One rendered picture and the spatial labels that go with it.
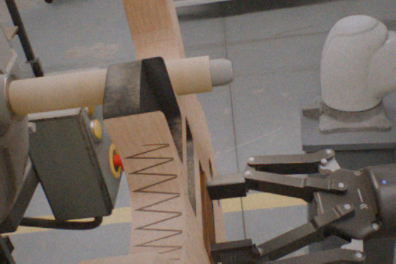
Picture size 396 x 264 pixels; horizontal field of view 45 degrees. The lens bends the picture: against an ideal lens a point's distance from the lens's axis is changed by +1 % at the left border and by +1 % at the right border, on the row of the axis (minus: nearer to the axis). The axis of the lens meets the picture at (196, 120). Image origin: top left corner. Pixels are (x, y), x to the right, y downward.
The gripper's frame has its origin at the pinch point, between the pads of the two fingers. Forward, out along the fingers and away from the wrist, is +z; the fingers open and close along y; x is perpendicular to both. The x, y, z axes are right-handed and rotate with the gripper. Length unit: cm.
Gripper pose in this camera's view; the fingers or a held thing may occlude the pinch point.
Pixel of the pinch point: (211, 220)
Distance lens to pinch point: 52.2
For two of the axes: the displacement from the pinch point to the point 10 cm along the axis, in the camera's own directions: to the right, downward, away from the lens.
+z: -9.9, 1.3, 0.9
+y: -0.4, -7.5, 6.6
